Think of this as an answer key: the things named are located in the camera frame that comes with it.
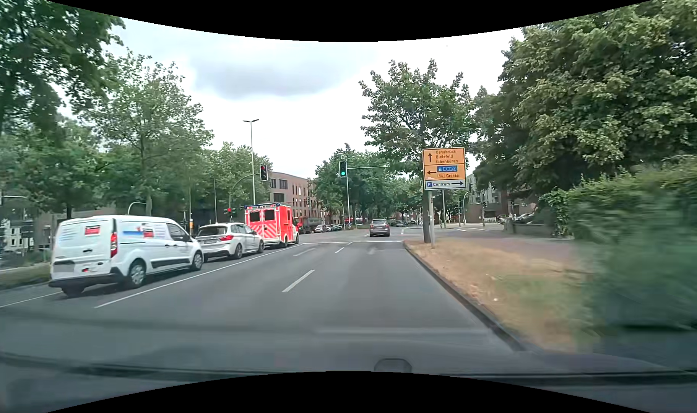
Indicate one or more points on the row of trees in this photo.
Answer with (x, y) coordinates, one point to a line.
(96, 132)

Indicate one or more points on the large tree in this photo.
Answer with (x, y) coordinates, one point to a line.
(600, 92)

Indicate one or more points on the road markings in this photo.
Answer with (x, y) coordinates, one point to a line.
(298, 280)

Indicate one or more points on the building behind trees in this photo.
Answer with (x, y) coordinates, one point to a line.
(489, 201)

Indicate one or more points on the white estate car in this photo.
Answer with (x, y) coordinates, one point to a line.
(229, 238)

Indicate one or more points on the group of trees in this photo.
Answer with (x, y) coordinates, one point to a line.
(365, 186)

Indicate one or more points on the row of parked cars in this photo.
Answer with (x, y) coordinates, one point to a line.
(328, 227)

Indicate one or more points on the white building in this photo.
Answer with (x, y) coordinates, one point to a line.
(13, 235)

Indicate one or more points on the grey asphalt road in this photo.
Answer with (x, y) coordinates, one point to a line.
(348, 292)

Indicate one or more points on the tall lamp post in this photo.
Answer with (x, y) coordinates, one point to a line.
(252, 160)

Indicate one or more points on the red ambulance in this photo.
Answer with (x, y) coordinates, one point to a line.
(271, 222)

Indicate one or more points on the tree behind sign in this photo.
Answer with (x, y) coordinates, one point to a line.
(417, 114)

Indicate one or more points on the brick building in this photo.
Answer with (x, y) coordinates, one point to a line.
(294, 195)

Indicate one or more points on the white van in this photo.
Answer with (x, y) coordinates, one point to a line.
(119, 248)

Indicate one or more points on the green hedge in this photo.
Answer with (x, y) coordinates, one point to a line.
(646, 241)

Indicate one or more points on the car's own bonnet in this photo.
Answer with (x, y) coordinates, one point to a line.
(325, 367)

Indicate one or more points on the dry grass verge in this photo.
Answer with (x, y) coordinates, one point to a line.
(497, 281)

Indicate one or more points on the orange direction road sign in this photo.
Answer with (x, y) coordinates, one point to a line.
(443, 168)

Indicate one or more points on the grey car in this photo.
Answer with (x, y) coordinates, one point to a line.
(379, 227)

